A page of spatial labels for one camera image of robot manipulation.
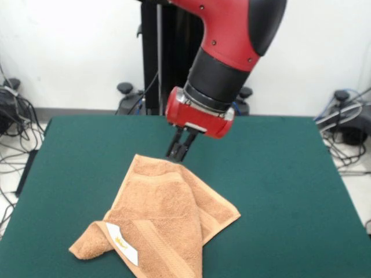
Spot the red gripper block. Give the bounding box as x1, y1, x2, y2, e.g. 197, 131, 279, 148
164, 86, 236, 163

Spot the tan terry towel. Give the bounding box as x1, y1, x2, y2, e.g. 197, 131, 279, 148
68, 154, 242, 278

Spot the dark green table cloth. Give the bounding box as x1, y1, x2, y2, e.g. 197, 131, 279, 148
0, 115, 371, 278

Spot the black pedestal leg with knob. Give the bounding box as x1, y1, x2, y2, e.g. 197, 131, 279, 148
115, 82, 147, 116
231, 86, 253, 116

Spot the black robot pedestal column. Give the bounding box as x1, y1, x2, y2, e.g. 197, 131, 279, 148
136, 0, 209, 116

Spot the black pedestal foot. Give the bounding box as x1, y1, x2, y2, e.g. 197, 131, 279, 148
0, 77, 21, 134
315, 89, 371, 146

